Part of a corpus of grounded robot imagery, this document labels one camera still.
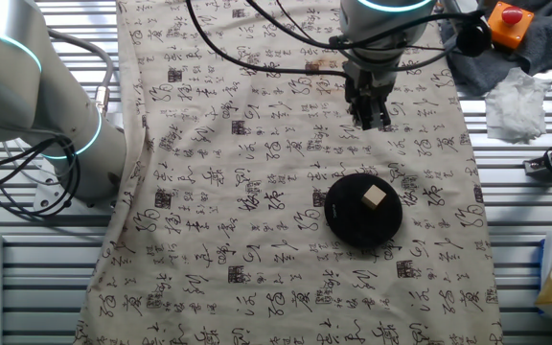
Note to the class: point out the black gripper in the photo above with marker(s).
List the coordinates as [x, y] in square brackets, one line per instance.
[369, 86]

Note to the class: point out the small wooden cube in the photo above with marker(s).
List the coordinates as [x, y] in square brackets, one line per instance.
[374, 196]

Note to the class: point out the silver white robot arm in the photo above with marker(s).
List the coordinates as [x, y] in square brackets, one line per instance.
[17, 72]

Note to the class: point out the round black scale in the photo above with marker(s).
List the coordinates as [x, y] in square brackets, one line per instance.
[352, 225]

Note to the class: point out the beige calligraphy print cloth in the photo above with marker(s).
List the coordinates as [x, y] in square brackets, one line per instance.
[257, 191]

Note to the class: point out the crumpled white tissue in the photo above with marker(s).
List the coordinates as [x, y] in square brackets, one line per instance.
[515, 105]

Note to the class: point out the orange emergency stop button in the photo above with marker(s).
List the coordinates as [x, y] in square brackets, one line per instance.
[511, 26]

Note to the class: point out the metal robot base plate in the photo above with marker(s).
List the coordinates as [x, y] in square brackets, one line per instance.
[48, 194]

